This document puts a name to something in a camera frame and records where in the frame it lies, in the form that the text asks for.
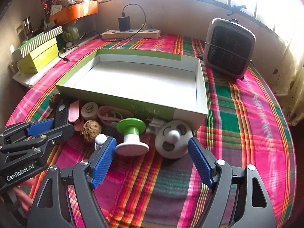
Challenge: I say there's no green striped box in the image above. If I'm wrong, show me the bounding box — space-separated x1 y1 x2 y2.
19 26 63 57

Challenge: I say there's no white lace curtain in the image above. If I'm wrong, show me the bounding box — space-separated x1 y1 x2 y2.
268 36 304 126

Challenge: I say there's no pink green plaid blanket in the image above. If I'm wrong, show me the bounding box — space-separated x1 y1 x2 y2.
6 34 294 228

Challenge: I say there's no grey space heater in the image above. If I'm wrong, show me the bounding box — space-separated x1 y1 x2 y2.
205 18 256 79

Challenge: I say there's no green white mushroom-shaped massager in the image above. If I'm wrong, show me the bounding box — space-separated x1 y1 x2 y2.
115 118 150 157

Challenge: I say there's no metal glass container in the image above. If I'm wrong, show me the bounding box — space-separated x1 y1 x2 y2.
20 17 34 38

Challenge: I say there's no brown walnut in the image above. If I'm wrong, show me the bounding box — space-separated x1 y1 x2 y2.
49 94 63 108
80 120 102 143

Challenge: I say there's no round beige cap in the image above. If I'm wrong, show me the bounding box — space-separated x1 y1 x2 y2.
81 102 99 119

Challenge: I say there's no orange tray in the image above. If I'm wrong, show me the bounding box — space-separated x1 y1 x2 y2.
49 0 98 25

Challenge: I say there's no green white cardboard box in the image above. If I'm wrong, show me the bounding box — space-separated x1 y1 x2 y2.
55 48 208 130

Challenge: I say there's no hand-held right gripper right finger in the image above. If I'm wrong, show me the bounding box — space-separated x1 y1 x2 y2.
188 136 277 228

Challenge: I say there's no glass jar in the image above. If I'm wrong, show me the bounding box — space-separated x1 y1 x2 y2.
57 21 80 48

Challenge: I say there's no pink oval case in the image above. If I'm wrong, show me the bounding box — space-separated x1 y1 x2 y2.
68 100 83 131

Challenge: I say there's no black window handle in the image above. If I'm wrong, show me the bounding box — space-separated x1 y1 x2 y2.
228 5 247 16

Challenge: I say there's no black charger cable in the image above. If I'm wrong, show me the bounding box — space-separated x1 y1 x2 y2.
122 4 146 38

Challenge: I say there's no white usb cable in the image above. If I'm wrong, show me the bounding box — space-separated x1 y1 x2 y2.
146 117 167 135

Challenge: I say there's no pink green loop strap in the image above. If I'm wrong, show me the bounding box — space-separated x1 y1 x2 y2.
98 106 135 126

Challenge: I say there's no small white knob toy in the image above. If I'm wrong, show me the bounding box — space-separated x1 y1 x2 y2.
94 134 108 150

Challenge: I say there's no round panda face toy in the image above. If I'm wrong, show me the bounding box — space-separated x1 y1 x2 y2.
155 120 193 159

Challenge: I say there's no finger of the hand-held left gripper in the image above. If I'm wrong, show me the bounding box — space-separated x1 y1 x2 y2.
0 118 57 145
0 123 76 156

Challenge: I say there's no person's left hand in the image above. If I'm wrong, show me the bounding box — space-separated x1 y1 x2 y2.
13 178 36 209

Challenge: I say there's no black rectangular device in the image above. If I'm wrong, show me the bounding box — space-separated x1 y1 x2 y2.
54 98 70 127

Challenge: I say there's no black charger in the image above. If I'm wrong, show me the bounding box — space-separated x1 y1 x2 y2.
118 16 131 32

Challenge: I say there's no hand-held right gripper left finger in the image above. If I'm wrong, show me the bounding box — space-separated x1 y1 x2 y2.
27 136 117 228

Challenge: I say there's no thin black cable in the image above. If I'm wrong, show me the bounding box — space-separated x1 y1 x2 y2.
58 32 100 62

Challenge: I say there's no white plastic sheet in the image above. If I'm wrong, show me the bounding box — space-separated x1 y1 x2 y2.
12 71 36 87

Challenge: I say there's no beige power strip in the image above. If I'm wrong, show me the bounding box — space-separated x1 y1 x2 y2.
101 28 161 41

